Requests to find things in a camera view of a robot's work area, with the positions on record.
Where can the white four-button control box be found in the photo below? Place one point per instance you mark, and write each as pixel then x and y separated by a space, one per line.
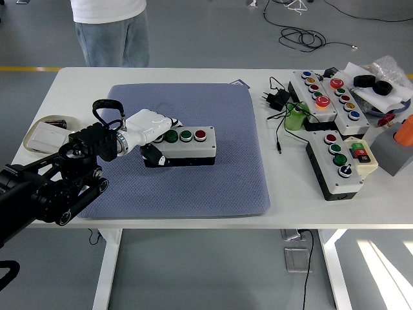
pixel 200 150

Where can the small dark item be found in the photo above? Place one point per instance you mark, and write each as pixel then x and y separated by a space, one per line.
pixel 56 123

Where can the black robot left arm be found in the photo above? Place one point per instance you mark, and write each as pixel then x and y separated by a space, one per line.
pixel 90 142

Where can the grey-blue textured mat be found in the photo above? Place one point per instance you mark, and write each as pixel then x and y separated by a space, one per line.
pixel 200 181

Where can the grey block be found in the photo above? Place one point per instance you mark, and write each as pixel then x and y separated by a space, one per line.
pixel 390 151

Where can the white table leg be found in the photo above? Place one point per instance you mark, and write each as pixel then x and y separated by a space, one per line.
pixel 335 274
pixel 106 274

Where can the black robot body part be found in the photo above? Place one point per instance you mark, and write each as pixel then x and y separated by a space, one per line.
pixel 13 266

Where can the small grey floor fixture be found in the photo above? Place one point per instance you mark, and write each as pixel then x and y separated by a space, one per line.
pixel 251 3

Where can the black power adapter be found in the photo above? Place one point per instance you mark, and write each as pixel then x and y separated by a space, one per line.
pixel 279 98

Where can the blue plate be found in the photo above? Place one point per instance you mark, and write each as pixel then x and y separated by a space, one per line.
pixel 405 108

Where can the orange cylinder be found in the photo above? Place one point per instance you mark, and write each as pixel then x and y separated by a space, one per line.
pixel 405 132

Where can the small black box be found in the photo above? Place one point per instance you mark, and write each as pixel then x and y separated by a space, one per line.
pixel 330 71

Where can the cream switch box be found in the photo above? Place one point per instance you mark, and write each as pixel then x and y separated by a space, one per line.
pixel 369 164

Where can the five-button box, lit stop button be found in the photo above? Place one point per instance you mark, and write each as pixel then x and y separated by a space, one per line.
pixel 305 88

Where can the white shallow tray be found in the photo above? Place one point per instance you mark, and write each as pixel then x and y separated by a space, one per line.
pixel 73 123

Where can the four-button box, selector switch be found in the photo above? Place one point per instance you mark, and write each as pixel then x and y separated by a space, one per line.
pixel 327 161

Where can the red knob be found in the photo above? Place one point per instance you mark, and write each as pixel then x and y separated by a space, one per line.
pixel 385 120

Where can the purple card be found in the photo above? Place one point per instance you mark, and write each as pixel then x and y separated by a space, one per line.
pixel 242 83

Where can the grey under-table socket box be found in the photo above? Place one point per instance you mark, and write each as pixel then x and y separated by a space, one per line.
pixel 290 234

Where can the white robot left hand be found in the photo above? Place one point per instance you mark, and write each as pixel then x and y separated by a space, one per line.
pixel 148 124

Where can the five-button box, red mushroom button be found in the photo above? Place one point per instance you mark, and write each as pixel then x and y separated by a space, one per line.
pixel 338 108

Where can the metal floor socket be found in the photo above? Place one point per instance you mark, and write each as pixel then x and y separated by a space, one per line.
pixel 295 260

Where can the clear bubble wrap bag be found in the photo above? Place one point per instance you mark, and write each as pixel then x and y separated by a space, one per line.
pixel 390 69

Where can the person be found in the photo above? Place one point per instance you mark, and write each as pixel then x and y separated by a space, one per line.
pixel 109 38

